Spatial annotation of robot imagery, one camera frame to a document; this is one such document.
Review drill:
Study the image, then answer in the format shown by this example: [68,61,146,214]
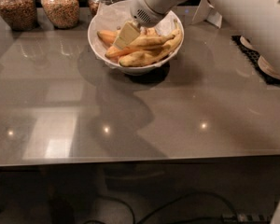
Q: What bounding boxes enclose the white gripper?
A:
[113,0,188,49]

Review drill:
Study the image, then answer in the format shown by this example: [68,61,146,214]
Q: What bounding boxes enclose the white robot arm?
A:
[115,0,280,75]

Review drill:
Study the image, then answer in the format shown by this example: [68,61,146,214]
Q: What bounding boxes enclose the left orange banana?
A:
[97,30,118,45]

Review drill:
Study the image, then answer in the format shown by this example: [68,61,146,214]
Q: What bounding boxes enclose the orange banana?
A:
[105,46,138,59]
[97,30,118,45]

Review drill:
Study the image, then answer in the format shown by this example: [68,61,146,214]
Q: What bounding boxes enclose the lower orange banana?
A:
[105,46,138,59]

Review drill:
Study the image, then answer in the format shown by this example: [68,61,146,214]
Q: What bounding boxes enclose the white ceramic bowl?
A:
[87,0,185,77]

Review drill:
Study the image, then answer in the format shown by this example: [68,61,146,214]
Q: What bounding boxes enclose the front long yellow banana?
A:
[119,20,183,67]

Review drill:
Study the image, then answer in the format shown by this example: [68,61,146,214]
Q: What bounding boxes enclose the white sign stand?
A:
[192,0,223,29]

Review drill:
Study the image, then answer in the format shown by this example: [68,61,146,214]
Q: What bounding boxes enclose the far left glass jar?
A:
[0,0,37,31]

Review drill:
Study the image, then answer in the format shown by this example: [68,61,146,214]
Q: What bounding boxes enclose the black rubber mat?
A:
[231,35,280,86]

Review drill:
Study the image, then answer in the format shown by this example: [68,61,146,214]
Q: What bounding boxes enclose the white stacked bowls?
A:
[240,36,280,80]

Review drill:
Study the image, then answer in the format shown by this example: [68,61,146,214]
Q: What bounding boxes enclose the black floor cable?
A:
[83,192,241,224]

